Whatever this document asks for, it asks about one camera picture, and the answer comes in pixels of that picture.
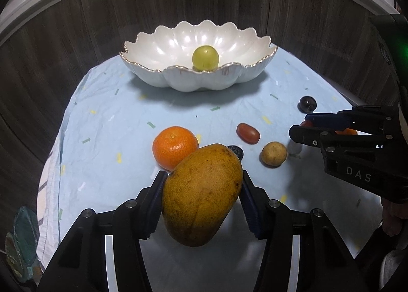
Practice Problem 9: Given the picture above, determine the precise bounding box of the large orange mandarin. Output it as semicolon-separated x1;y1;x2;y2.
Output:
335;128;358;135

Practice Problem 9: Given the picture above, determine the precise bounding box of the red grape tomato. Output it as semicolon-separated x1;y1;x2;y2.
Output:
300;120;313;127

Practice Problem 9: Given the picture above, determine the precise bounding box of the brown longan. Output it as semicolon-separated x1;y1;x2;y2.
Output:
260;141;288;167

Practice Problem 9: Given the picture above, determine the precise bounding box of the yellow-brown mango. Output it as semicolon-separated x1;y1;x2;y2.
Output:
162;143;244;247

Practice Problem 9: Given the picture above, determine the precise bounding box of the dark red jujube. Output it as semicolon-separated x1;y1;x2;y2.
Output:
236;123;261;145

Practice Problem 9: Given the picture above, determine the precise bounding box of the small orange mandarin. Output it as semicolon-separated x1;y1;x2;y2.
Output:
152;126;199;171

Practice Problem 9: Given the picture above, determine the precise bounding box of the green apple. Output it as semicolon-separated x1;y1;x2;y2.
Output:
192;45;220;71

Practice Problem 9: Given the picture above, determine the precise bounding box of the person's right hand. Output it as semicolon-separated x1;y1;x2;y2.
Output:
381;198;408;237

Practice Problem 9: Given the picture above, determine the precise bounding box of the dark purple plum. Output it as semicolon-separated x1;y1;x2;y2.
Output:
298;96;317;114

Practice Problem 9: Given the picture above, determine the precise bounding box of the dark blueberry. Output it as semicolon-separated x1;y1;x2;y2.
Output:
228;145;244;161

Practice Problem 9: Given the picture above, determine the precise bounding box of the light blue confetti tablecloth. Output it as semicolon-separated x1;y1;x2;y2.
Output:
36;46;383;292

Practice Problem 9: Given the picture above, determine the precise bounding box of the white scalloped ceramic bowl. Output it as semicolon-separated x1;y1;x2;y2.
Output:
120;20;278;92

